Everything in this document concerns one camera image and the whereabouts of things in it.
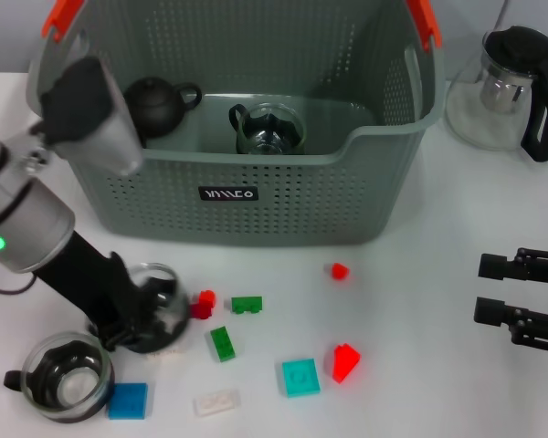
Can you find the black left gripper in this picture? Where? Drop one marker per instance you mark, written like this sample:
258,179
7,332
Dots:
96,287

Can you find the blue square plate brick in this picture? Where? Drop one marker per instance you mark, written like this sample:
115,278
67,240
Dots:
128,400

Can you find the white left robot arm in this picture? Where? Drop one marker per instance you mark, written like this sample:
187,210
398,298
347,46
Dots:
23,219

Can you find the grey perforated storage bin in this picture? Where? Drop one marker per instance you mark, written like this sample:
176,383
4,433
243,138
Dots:
256,214

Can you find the dark red arch brick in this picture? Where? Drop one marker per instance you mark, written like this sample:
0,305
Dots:
201,311

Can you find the small orange-red stud brick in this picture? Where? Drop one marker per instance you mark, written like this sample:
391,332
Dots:
206,298

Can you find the green long brick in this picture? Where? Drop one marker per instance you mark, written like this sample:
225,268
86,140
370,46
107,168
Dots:
222,344

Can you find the green notched brick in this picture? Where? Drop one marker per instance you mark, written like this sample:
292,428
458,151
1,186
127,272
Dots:
246,305

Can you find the white flat plate brick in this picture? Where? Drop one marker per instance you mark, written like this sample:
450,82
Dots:
215,402

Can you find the small orange-red rounded brick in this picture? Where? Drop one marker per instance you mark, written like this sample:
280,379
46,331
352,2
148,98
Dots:
340,271

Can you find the orange-red slope brick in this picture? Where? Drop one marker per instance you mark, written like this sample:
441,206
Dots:
345,362

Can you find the teal square plate brick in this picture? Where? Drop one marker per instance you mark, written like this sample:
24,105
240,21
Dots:
300,378

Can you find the glass teapot black lid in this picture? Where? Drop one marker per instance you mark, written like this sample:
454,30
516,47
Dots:
502,91

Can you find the black clay teapot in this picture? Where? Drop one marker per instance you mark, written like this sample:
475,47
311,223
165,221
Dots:
157,107

